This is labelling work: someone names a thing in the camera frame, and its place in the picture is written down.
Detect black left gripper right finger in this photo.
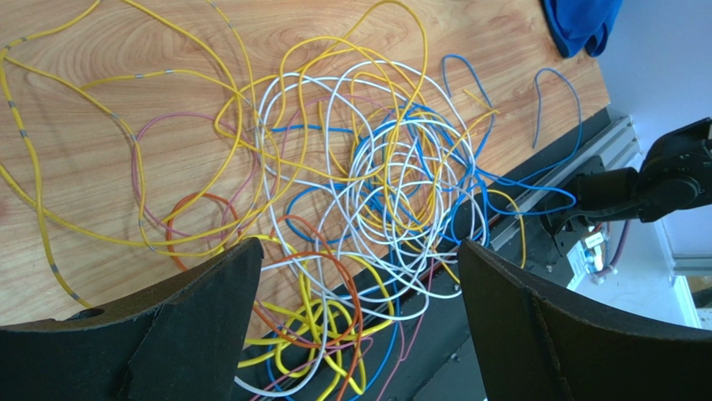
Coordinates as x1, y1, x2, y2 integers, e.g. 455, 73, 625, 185
458, 241, 711, 400

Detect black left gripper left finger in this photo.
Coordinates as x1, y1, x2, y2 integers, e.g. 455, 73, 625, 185
1, 239, 263, 400

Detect pink cable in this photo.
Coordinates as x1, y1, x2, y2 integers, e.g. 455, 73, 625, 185
130, 94, 435, 401

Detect dark blue towel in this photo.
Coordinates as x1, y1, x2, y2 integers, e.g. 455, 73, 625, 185
541, 0, 623, 58

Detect orange cable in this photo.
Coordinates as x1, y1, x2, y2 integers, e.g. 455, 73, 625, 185
165, 192, 364, 401

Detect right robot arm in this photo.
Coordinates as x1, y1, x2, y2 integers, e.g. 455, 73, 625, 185
542, 118, 711, 239

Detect yellow cable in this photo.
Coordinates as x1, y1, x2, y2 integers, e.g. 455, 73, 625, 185
0, 0, 526, 401

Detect white cable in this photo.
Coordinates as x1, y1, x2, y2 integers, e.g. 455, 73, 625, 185
233, 59, 491, 397

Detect blue cable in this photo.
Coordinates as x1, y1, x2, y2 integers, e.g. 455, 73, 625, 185
266, 53, 583, 401

